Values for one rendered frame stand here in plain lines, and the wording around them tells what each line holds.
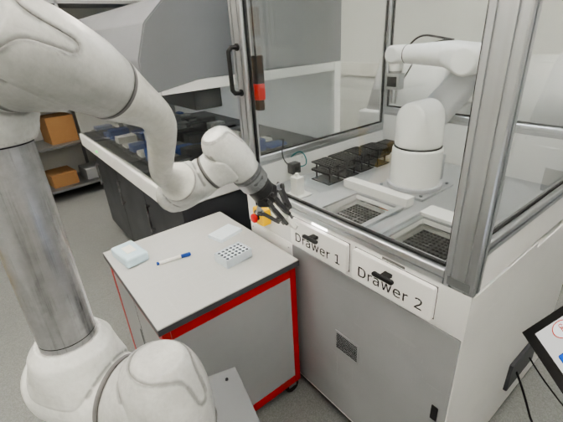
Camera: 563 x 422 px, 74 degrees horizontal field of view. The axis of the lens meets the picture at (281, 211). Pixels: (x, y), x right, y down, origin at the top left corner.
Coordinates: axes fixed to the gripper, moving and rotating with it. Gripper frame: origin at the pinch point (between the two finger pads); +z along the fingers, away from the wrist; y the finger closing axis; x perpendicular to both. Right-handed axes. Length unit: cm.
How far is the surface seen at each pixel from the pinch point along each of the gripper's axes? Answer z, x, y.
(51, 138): 14, 375, -35
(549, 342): 5, -74, 4
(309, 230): 14.4, 3.3, 4.3
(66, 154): 47, 420, -40
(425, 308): 19.4, -44.3, 0.8
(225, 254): 11.4, 27.9, -21.0
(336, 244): 14.3, -10.2, 4.3
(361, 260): 15.5, -21.2, 3.5
